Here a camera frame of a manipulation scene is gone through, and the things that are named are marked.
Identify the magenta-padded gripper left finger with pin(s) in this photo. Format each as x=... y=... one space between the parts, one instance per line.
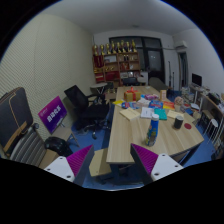
x=63 y=168

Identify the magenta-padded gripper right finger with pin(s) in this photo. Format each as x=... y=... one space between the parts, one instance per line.
x=161 y=166

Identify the blue drink bottle white cap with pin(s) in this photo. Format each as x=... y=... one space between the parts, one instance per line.
x=152 y=131

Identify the brown cardboard box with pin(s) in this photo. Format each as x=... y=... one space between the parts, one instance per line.
x=48 y=159

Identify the black bag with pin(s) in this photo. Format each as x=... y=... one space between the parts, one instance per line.
x=58 y=146

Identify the light wooden bench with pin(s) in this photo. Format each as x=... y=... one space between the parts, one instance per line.
x=99 y=163

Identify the black mug white inside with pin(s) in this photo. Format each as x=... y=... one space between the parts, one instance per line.
x=178 y=122

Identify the flat round red coaster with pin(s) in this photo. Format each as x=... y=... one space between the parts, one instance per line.
x=188 y=126

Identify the teal book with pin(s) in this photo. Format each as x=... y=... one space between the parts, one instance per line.
x=161 y=114

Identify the kraft paper notebook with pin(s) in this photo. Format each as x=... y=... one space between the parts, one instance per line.
x=174 y=114

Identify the purple sign board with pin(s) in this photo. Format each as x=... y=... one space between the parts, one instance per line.
x=52 y=115

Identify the white booklet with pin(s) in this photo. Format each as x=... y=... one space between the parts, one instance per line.
x=147 y=112

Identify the orange book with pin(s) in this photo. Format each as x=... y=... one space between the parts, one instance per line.
x=168 y=105

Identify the cream notebook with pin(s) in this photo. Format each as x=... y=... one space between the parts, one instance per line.
x=129 y=114

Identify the white round stool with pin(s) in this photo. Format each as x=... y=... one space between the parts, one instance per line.
x=211 y=125

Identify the black office chair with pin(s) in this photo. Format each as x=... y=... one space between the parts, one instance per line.
x=83 y=106

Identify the pink flowers in white pot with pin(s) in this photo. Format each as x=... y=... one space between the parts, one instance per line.
x=178 y=101

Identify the dark blue patterned book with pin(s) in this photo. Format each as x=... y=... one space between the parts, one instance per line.
x=130 y=105

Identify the pink packet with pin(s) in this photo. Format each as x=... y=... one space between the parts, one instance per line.
x=151 y=97

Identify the small tan upright box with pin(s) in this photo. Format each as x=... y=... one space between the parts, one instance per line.
x=163 y=95

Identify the black suitcase tan trim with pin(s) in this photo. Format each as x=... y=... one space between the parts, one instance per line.
x=13 y=116

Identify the yellow gift box red ribbon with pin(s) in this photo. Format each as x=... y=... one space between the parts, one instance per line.
x=132 y=96

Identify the grey armchair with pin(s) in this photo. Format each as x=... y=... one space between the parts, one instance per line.
x=157 y=83

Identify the small round side table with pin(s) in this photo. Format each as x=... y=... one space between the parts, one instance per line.
x=98 y=86

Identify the black computer monitor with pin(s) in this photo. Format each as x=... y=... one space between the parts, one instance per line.
x=196 y=80

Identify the black framed glass door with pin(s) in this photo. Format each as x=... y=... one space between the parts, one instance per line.
x=153 y=60

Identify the wooden shelf unit with trophies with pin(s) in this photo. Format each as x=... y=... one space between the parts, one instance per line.
x=116 y=66

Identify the white air conditioner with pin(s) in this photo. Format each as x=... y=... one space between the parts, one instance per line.
x=181 y=45

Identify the long wooden wall desk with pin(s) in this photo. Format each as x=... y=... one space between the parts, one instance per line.
x=213 y=105

